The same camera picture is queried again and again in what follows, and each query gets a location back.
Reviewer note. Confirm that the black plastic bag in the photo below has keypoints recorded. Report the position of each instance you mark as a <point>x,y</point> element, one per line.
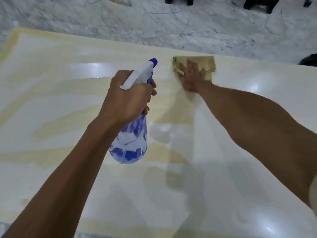
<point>309,60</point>

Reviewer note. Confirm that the person's left hand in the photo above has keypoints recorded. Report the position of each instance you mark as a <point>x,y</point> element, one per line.
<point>126,104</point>

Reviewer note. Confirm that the brown cleaning cloth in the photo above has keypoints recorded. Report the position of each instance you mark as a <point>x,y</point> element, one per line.
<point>208,63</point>

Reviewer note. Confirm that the person's white shirt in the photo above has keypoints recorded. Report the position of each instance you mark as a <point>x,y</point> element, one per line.
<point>313,195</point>

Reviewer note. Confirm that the blue spray bottle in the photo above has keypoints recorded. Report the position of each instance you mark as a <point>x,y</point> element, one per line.
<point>128,151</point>

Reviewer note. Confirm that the white glossy table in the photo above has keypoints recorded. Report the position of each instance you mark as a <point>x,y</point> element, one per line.
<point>49,96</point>

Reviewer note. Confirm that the person's right forearm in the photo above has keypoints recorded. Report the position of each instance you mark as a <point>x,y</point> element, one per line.
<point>260,126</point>

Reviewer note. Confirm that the white power strip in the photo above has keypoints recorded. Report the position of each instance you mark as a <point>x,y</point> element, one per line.
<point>121,1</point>

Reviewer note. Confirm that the person's left forearm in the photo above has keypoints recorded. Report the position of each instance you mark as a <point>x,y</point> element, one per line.
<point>62,185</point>

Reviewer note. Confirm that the person's right hand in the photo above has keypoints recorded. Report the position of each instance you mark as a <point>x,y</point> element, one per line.
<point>194,80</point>

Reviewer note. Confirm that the black and white plug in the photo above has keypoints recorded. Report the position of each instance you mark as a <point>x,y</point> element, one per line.
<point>308,1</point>

